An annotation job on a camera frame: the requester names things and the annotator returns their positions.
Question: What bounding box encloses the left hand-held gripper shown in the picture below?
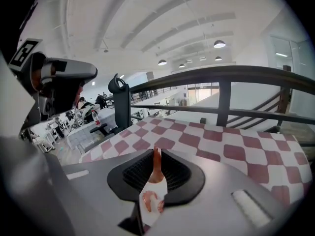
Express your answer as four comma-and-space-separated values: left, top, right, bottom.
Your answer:
8, 38, 98, 129

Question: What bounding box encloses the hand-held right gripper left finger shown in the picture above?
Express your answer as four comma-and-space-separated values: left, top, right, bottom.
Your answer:
107, 148, 154, 203

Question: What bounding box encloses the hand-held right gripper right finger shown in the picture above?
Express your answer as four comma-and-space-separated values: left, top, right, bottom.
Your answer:
161, 148, 206, 206

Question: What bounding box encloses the person's left hand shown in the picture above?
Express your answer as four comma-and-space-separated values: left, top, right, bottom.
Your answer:
31, 66, 42, 91

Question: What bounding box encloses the grey and white device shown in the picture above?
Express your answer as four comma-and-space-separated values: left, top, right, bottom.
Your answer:
77, 101, 101, 124

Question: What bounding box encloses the clear bottle with red label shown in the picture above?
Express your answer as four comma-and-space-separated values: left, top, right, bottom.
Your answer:
91, 109, 102, 127

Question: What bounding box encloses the white wooden rack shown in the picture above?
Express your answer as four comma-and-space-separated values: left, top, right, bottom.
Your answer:
34, 128, 60, 153

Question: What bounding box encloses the red white checkered tablecloth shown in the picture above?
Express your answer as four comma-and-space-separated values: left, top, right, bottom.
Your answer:
78, 117, 314, 207

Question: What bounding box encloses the black office chair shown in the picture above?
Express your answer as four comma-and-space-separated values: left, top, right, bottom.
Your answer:
89, 73, 131, 137

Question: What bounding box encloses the person's black shirt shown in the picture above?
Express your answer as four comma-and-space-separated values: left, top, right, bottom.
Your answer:
4, 0, 47, 49

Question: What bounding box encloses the black metal railing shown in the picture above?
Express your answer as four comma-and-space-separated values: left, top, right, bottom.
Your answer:
103, 65, 315, 133

